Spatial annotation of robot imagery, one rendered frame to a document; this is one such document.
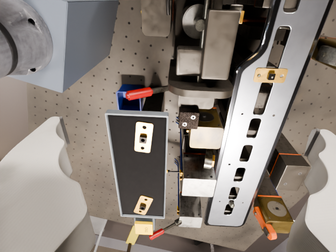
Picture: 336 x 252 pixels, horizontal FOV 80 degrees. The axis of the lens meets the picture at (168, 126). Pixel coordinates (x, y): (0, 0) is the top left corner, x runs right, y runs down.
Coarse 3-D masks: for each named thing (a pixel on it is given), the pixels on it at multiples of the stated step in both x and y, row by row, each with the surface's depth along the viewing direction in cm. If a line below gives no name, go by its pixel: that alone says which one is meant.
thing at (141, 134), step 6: (138, 126) 45; (150, 126) 45; (138, 132) 46; (144, 132) 46; (150, 132) 46; (138, 138) 47; (144, 138) 46; (150, 138) 47; (138, 144) 48; (144, 144) 48; (150, 144) 48; (138, 150) 49; (144, 150) 49
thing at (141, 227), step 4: (136, 224) 66; (140, 224) 66; (144, 224) 66; (148, 224) 66; (152, 224) 67; (136, 228) 67; (140, 228) 67; (144, 228) 67; (148, 228) 67; (152, 228) 67; (136, 232) 69; (140, 232) 69; (144, 232) 69; (148, 232) 68; (152, 232) 69
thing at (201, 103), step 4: (172, 56) 82; (180, 96) 50; (180, 100) 51; (184, 100) 51; (188, 100) 51; (192, 100) 51; (196, 100) 50; (200, 100) 50; (204, 100) 50; (208, 100) 50; (212, 100) 50; (180, 104) 51; (184, 104) 51; (188, 104) 51; (192, 104) 51; (196, 104) 51; (200, 104) 51; (204, 104) 51; (208, 104) 51; (212, 104) 51; (200, 108) 52; (204, 108) 52; (208, 108) 52
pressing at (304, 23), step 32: (320, 0) 45; (288, 32) 49; (320, 32) 49; (256, 64) 53; (288, 64) 53; (256, 96) 58; (288, 96) 57; (224, 128) 64; (224, 160) 71; (256, 160) 70; (224, 192) 80; (256, 192) 79; (224, 224) 91
